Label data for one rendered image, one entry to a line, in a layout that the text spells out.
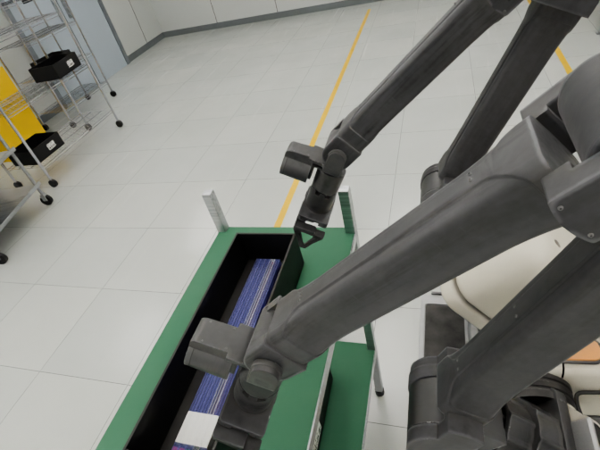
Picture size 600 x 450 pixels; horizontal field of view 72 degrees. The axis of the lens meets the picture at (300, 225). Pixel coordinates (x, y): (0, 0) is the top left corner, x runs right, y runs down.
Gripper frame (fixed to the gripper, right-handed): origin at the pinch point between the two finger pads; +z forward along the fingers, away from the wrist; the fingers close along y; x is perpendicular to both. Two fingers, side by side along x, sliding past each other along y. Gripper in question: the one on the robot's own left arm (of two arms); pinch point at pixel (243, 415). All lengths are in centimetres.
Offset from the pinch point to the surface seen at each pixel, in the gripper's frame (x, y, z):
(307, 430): 13.0, -6.6, 13.6
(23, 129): -343, -312, 272
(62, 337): -112, -73, 184
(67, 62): -288, -332, 178
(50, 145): -262, -259, 227
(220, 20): -275, -730, 247
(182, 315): -23.0, -30.0, 31.9
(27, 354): -125, -60, 191
